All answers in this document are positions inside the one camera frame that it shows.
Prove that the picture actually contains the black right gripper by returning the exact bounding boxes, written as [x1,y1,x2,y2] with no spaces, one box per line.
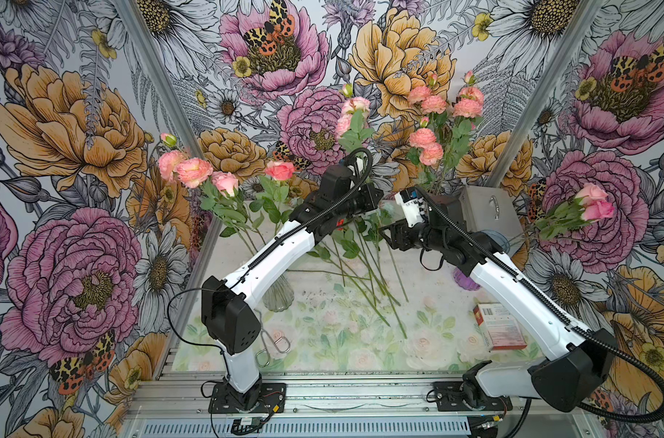
[378,217,448,252]

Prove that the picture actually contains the blue purple glass vase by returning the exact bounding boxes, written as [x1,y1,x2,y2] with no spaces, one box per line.
[452,268,481,291]

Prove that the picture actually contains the pink rose stem bunch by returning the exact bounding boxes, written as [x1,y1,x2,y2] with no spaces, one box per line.
[158,132,248,237]

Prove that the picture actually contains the eleventh pink rose stem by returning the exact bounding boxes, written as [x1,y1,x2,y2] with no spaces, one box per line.
[335,84,374,156]

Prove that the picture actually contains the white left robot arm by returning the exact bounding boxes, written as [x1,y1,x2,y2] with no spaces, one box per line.
[201,148,383,394]

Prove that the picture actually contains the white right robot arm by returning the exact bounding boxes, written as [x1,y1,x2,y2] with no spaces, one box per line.
[381,187,614,412]

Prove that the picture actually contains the clear glass vase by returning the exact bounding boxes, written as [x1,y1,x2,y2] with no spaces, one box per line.
[262,275,295,313]

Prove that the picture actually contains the grey metal box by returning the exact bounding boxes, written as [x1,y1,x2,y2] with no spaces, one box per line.
[459,186,525,256]

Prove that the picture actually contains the pink flower stems on table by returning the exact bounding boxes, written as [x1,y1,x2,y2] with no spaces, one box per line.
[308,202,410,337]

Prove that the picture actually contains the floral table mat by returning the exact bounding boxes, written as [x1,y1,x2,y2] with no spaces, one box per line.
[196,249,498,374]

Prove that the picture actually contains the red small box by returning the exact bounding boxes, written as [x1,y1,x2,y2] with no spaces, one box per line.
[474,303,527,351]

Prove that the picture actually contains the metal scissors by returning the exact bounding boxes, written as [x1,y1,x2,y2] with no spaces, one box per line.
[255,328,291,367]

